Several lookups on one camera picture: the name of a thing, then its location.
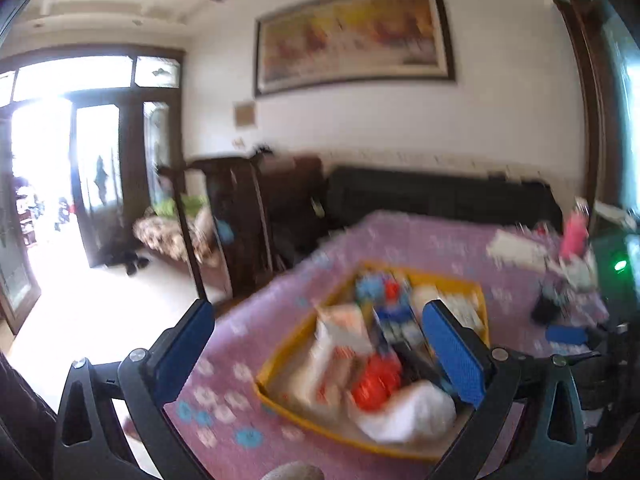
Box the black plastic packet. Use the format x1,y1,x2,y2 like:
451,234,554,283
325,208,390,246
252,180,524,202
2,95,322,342
394,341,442,392

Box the paper booklets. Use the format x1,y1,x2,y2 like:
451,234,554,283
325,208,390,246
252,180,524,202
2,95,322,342
486,229,549,269

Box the black sofa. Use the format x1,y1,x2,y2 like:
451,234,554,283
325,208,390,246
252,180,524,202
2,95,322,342
325,164,564,232

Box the brown chair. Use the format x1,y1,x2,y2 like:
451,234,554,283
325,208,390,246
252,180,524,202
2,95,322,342
186,154,327,302

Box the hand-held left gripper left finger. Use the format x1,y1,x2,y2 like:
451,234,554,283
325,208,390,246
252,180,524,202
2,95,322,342
52,299,216,480

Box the yellow box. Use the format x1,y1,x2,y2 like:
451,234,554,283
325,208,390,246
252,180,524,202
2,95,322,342
254,259,490,462

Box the white sock with green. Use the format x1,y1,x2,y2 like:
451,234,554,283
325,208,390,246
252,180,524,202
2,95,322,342
564,255,599,292

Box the small wall plaque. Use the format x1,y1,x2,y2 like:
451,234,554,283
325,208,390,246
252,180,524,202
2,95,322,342
233,101,257,129

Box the pink thermos bottle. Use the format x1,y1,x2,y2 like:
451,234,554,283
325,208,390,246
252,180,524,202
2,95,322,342
559,209,589,262

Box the blue packet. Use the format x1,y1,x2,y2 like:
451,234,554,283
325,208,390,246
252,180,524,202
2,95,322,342
375,304,417,342

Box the black electric motor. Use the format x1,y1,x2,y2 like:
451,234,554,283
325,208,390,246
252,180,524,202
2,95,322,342
531,284,567,327

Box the wooden glass door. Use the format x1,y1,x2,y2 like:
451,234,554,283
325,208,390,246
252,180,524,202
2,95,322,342
0,44,187,337

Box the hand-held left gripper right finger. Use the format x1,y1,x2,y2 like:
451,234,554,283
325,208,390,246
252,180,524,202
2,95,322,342
422,300,587,480

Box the black shoes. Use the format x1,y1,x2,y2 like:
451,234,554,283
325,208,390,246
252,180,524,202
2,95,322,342
101,249,151,277

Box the floral covered bench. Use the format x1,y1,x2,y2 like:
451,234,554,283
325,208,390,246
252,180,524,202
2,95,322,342
133,194,222,267

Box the clear zip bag red mark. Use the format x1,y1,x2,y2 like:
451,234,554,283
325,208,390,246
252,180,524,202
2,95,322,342
299,304,377,407

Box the wooden door frame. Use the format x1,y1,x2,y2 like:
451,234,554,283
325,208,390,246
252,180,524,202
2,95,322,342
551,0,617,213

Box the purple floral tablecloth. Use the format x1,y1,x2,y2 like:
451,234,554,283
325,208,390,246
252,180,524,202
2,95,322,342
164,209,610,480

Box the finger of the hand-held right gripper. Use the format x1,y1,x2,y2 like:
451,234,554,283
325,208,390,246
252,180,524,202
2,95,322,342
545,325,592,347

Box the framed painting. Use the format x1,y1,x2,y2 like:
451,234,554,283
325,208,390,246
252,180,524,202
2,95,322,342
253,0,457,98

